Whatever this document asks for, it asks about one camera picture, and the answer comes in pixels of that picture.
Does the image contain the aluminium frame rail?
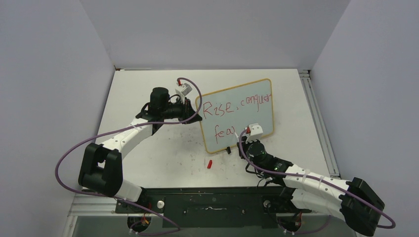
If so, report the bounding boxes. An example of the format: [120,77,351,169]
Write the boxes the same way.
[298,70,340,177]

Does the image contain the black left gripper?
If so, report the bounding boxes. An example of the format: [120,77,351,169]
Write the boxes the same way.
[161,97,202,124]

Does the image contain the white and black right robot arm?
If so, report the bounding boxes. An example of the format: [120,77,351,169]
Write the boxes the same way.
[237,141,385,237]

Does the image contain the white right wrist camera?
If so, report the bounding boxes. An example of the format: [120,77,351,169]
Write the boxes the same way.
[246,123,263,143]

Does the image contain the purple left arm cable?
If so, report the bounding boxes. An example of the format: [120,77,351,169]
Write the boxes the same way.
[54,77,203,236]

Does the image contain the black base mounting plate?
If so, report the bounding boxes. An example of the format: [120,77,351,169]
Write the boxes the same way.
[111,186,312,229]

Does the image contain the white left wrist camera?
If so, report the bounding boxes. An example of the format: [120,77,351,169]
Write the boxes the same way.
[175,83,192,96]

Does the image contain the red marker cap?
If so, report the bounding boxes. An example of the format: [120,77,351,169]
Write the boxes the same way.
[207,159,213,169]

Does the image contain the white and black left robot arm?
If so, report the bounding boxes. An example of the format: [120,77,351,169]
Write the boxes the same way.
[78,83,202,213]

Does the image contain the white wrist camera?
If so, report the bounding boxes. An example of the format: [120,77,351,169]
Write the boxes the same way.
[175,83,192,96]
[246,123,263,143]

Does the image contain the yellow-framed whiteboard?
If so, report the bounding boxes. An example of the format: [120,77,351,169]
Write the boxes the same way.
[196,79,275,154]

